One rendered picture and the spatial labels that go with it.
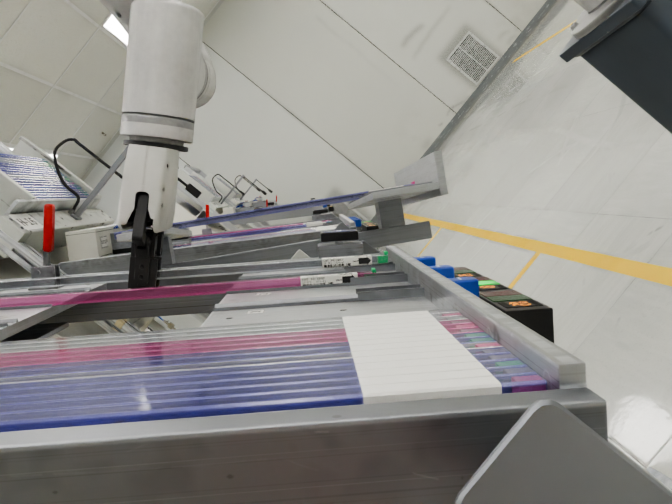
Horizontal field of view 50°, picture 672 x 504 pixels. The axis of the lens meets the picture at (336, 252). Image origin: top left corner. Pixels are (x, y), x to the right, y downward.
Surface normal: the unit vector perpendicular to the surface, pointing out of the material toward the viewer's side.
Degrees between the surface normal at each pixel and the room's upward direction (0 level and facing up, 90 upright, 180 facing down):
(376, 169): 90
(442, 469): 90
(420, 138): 90
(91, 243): 90
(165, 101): 106
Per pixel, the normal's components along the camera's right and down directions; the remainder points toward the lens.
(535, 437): 0.04, 0.08
